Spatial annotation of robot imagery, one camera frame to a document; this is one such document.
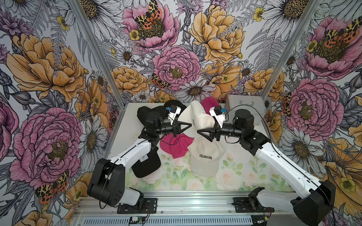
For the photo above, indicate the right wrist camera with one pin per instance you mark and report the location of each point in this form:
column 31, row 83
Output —
column 217, row 114

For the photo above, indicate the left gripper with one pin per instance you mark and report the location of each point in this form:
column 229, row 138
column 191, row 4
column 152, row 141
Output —
column 176, row 129

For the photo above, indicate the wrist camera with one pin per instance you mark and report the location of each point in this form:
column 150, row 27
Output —
column 217, row 114
column 173, row 112

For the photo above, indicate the pink cap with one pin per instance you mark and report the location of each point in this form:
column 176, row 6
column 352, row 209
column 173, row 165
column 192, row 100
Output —
column 177, row 146
column 208, row 103

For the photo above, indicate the plain white cap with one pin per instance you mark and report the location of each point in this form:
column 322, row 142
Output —
column 197, row 117

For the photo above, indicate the pink cap back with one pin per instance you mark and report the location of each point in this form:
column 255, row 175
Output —
column 208, row 103

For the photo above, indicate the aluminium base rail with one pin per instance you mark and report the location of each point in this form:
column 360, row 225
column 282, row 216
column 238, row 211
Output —
column 183, row 208

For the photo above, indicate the floral table mat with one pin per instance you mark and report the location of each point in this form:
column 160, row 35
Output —
column 235, row 170

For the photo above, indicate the black cap with white logo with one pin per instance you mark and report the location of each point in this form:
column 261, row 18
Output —
column 145, row 167

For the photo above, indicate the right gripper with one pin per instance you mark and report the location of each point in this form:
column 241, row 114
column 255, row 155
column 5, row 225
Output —
column 217, row 132

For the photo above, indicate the pink cap front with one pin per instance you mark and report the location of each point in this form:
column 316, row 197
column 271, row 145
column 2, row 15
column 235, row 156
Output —
column 177, row 146

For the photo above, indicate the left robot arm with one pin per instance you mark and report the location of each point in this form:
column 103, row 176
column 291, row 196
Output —
column 107, row 183

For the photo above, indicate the black cap back left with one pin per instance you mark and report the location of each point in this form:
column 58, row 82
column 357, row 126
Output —
column 143, row 111

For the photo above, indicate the silver first aid case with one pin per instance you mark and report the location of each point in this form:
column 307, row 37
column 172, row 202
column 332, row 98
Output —
column 254, row 104

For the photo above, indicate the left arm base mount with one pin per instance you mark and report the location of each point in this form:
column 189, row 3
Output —
column 144, row 206

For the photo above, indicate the black cap back centre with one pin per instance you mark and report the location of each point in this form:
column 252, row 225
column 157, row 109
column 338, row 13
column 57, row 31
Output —
column 176, row 103

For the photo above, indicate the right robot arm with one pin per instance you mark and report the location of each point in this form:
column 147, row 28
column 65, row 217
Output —
column 312, row 199

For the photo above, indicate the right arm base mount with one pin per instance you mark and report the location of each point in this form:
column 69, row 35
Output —
column 250, row 203

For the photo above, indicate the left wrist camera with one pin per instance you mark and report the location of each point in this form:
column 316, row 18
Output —
column 173, row 112

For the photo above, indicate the white Colorado cap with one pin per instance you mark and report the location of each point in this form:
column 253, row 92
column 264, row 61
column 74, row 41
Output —
column 205, row 157

